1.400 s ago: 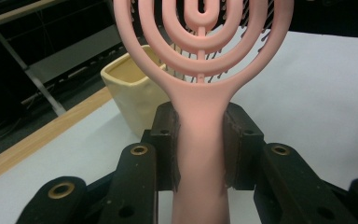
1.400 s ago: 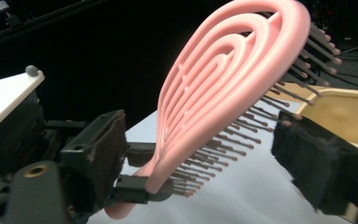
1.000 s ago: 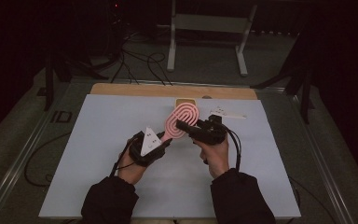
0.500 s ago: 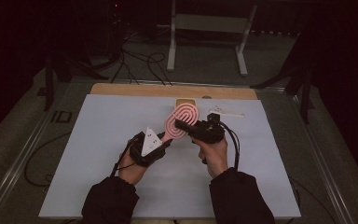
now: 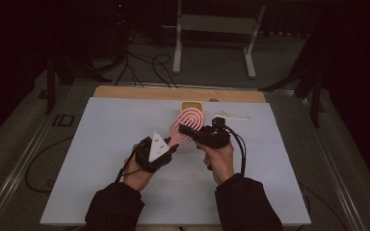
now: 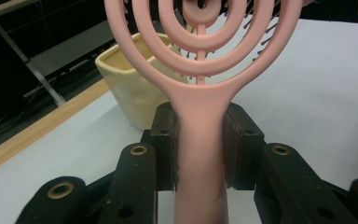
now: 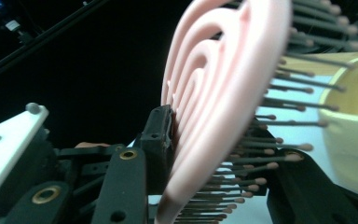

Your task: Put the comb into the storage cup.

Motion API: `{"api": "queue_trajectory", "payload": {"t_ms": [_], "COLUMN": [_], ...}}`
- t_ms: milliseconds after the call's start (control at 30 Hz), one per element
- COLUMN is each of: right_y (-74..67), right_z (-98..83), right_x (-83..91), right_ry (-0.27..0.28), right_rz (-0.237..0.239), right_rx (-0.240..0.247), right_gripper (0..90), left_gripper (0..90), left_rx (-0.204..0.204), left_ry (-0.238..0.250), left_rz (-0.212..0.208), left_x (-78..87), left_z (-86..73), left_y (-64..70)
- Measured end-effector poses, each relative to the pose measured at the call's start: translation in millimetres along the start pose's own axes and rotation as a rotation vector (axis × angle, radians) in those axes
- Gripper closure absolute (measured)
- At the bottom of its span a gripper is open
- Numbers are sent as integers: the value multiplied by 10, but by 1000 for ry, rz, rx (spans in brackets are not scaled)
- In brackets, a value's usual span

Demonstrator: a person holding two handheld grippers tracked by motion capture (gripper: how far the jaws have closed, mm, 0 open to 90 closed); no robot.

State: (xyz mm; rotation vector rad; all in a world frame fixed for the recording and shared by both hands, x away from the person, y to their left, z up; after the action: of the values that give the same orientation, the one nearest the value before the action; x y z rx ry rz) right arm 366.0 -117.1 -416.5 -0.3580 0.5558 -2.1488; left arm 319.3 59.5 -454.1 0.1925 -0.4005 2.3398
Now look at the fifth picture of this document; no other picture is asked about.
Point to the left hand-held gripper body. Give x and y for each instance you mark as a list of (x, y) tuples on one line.
[(157, 149)]

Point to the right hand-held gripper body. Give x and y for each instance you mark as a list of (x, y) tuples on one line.
[(213, 136)]

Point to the pink hairbrush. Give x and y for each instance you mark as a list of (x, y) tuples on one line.
[(191, 118)]

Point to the beige square cup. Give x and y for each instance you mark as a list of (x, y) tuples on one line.
[(191, 105)]

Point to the person's right hand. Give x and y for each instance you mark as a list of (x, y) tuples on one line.
[(221, 162)]

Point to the person's left hand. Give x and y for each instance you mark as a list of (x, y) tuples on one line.
[(136, 174)]

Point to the wooden table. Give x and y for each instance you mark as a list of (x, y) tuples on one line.
[(141, 93)]

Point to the light blue table mat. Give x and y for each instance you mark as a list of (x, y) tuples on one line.
[(102, 144)]

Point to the white metal stand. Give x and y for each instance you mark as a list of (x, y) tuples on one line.
[(218, 25)]

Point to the black metal stand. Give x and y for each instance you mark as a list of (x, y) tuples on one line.
[(316, 96), (50, 86)]

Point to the dark equipment with red light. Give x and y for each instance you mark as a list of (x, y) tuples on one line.
[(118, 29)]

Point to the metal floor rail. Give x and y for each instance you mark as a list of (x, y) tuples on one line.
[(334, 166), (19, 166)]

